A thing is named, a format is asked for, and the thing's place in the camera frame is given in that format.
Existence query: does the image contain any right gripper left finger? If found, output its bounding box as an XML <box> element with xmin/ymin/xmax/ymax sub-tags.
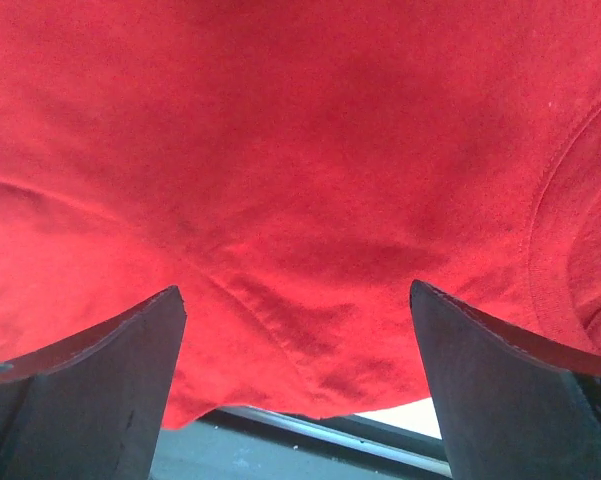
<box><xmin>0</xmin><ymin>286</ymin><xmax>186</xmax><ymax>480</ymax></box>

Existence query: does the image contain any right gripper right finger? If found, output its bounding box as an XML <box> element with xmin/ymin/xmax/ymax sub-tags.
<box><xmin>410</xmin><ymin>281</ymin><xmax>601</xmax><ymax>480</ymax></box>

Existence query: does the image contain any red t-shirt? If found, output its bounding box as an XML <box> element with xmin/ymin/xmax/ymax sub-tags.
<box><xmin>0</xmin><ymin>1</ymin><xmax>601</xmax><ymax>428</ymax></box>

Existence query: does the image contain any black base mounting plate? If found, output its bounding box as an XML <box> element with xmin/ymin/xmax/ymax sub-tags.
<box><xmin>150</xmin><ymin>407</ymin><xmax>452</xmax><ymax>480</ymax></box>

